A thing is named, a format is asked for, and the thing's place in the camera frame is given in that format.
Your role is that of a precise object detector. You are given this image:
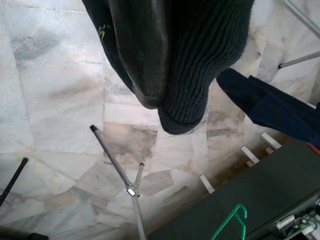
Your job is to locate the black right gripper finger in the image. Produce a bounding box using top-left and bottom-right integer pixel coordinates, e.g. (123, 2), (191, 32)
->
(108, 0), (168, 110)

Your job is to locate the black shirt with green logo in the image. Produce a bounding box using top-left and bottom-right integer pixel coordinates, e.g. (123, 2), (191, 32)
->
(81, 0), (255, 136)

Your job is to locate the green plastic hanger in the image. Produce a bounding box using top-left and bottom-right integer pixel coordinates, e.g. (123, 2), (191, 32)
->
(211, 203), (248, 240)

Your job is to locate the navy shirt with red collar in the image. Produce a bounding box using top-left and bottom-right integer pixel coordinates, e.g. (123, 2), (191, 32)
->
(216, 68), (320, 153)

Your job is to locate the silver metal clothes rack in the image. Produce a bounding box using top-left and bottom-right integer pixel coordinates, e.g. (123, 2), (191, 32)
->
(89, 0), (320, 240)

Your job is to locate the black television console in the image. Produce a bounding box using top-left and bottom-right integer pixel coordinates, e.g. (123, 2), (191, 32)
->
(147, 131), (320, 240)

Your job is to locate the small white device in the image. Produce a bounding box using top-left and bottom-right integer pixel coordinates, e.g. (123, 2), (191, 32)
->
(276, 216), (295, 230)

